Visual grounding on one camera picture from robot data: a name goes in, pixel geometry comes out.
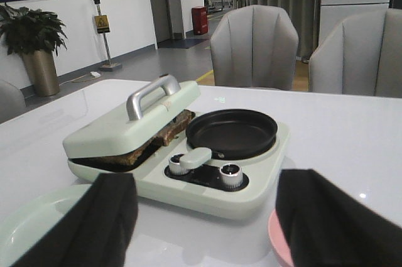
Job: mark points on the silver knob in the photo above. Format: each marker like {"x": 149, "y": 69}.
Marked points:
{"x": 175, "y": 167}
{"x": 231, "y": 176}

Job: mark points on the potted green plant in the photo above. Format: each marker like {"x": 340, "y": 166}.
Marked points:
{"x": 35, "y": 35}

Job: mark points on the left grey chair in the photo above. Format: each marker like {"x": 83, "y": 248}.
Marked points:
{"x": 254, "y": 46}

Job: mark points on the pink bowl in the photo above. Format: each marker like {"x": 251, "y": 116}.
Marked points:
{"x": 278, "y": 241}

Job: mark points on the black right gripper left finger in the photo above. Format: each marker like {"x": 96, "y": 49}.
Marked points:
{"x": 96, "y": 231}

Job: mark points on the left silver knob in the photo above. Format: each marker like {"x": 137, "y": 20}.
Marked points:
{"x": 175, "y": 167}

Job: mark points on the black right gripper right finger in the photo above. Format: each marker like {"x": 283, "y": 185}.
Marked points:
{"x": 324, "y": 226}

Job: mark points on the black round frying pan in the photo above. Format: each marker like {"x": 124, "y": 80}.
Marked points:
{"x": 232, "y": 134}

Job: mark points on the green breakfast maker lid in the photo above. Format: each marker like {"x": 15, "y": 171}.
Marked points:
{"x": 131, "y": 124}

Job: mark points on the red trash bin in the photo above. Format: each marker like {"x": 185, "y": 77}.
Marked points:
{"x": 199, "y": 20}

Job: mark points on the green round plate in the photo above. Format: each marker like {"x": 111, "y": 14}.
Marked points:
{"x": 23, "y": 228}

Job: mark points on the green breakfast maker base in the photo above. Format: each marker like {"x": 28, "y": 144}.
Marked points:
{"x": 201, "y": 189}

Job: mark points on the right silver knob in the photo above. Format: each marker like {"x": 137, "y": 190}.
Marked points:
{"x": 231, "y": 176}

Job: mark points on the yellow warning sign stand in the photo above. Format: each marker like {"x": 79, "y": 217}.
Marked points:
{"x": 102, "y": 27}

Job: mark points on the bread slice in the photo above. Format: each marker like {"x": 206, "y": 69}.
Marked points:
{"x": 131, "y": 157}
{"x": 174, "y": 127}

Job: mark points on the grey chair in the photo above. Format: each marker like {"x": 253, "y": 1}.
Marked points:
{"x": 254, "y": 46}
{"x": 360, "y": 56}

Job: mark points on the right grey chair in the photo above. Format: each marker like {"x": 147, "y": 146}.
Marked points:
{"x": 360, "y": 56}

